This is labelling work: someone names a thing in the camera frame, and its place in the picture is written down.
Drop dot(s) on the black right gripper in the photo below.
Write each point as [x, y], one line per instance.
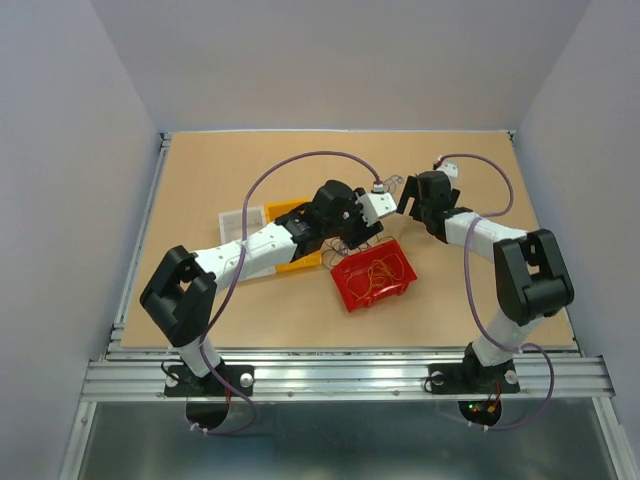
[411, 189]

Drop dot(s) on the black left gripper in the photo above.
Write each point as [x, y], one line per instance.
[354, 239]

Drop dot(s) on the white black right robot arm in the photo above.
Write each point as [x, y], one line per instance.
[531, 278]

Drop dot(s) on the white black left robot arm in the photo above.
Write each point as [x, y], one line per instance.
[180, 294]

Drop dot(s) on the yellow plastic bin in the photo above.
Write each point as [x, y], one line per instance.
[290, 216]

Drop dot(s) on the red plastic bin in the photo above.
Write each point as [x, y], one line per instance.
[364, 278]

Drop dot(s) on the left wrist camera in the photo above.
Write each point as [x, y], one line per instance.
[376, 204]

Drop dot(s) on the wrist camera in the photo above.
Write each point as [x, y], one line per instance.
[376, 204]
[443, 164]

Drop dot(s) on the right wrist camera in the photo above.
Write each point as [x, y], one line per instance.
[443, 164]

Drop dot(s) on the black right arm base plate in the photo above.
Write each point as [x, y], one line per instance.
[459, 379]

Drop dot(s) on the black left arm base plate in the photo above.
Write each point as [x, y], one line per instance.
[180, 382]

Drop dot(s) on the aluminium frame rail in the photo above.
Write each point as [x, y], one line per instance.
[293, 327]

